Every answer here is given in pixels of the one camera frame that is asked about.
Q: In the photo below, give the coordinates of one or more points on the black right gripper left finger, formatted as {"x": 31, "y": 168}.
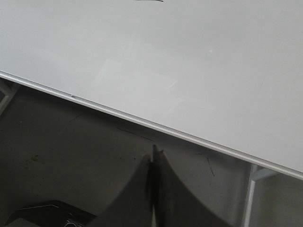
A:
{"x": 133, "y": 206}

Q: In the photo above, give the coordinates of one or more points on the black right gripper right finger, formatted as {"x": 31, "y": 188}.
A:
{"x": 174, "y": 203}

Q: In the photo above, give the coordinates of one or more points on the white whiteboard with aluminium frame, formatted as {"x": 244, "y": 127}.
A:
{"x": 224, "y": 74}

